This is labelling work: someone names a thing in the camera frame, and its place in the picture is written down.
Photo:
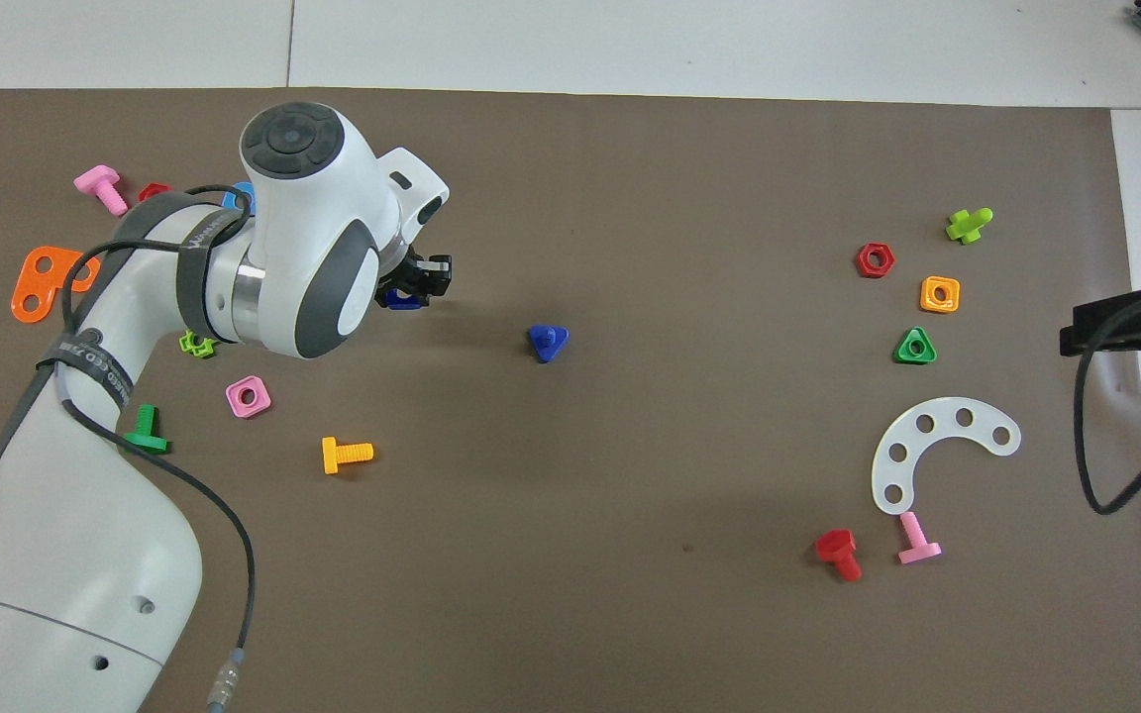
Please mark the brown table mat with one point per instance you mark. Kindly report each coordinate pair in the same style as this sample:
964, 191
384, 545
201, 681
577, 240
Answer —
630, 446

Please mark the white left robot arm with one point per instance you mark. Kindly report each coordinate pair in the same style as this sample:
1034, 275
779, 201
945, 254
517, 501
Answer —
65, 515

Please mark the small pink toy screw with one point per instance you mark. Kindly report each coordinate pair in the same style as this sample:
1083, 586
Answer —
917, 543

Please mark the white curved five-hole plate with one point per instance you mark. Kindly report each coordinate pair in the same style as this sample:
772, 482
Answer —
892, 475

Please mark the red hexagon toy nut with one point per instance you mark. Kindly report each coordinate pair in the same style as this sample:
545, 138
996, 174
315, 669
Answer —
863, 267
153, 190

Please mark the red toy screw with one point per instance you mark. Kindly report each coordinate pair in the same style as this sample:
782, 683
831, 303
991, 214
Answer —
838, 550

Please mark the lime green cross nut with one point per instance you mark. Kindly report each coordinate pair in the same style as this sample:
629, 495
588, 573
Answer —
189, 344

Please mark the pink square toy nut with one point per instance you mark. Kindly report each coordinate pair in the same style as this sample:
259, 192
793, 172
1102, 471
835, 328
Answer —
234, 406

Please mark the orange heart-shaped plate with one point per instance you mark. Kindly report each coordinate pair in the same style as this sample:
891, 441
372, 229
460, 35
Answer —
36, 282

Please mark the blue square toy nut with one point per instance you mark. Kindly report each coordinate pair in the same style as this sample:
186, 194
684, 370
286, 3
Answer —
400, 300

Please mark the lime green toy screw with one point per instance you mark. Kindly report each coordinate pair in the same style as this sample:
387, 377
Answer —
967, 226

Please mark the blue two-hole strip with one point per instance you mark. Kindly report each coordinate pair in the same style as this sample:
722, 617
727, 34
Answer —
237, 196

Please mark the orange square toy nut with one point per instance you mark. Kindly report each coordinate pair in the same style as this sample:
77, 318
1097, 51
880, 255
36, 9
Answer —
927, 302

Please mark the dark green toy screw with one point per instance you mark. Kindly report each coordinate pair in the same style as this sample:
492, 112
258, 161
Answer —
145, 431

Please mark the green triangle toy nut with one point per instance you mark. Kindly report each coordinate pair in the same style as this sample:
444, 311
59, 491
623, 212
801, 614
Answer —
902, 353

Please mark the orange-yellow toy screw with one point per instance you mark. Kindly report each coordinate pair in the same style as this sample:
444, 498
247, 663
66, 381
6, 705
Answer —
348, 455

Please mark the blue triangle-head toy screw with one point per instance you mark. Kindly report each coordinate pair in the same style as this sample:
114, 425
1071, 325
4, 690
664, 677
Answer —
548, 343

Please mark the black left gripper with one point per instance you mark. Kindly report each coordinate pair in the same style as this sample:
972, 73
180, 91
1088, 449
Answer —
406, 269

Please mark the large pink toy screw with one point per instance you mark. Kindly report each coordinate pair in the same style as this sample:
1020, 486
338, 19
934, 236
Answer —
103, 188

